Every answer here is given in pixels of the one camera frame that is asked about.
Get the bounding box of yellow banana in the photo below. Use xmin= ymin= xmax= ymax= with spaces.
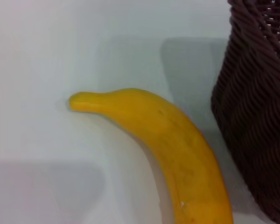
xmin=69 ymin=87 xmax=234 ymax=224

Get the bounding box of dark brown woven basket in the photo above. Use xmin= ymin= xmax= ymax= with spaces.
xmin=211 ymin=0 xmax=280 ymax=224

